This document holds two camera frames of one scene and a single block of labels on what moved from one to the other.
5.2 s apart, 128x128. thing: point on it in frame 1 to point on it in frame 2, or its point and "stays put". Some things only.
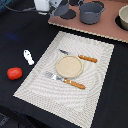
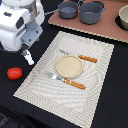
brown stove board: (107, 22) stays put
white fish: (28, 57) stays put
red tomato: (15, 73) stays put
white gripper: (46, 7) to (20, 27)
